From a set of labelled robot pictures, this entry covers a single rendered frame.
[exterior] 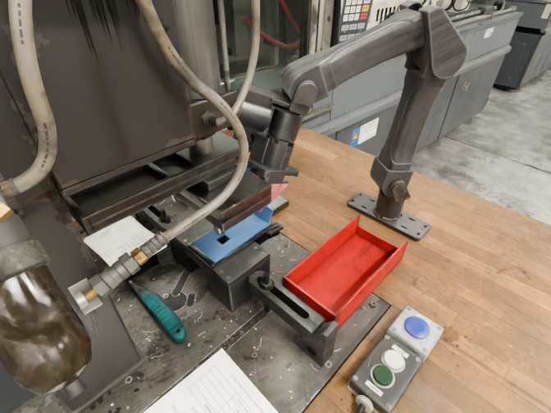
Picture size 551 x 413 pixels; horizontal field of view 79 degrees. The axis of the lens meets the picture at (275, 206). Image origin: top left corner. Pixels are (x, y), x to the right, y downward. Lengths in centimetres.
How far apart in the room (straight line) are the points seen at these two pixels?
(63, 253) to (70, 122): 15
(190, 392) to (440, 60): 67
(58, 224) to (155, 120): 15
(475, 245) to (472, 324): 22
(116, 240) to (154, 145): 39
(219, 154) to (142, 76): 18
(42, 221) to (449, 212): 85
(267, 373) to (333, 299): 18
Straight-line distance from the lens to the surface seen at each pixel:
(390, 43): 64
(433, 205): 96
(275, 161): 62
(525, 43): 507
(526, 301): 82
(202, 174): 51
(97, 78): 38
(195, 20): 45
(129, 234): 78
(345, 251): 76
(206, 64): 46
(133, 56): 39
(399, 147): 74
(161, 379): 61
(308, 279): 69
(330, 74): 60
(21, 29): 31
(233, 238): 65
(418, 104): 72
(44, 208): 40
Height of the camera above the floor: 144
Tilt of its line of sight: 38 degrees down
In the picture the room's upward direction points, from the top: straight up
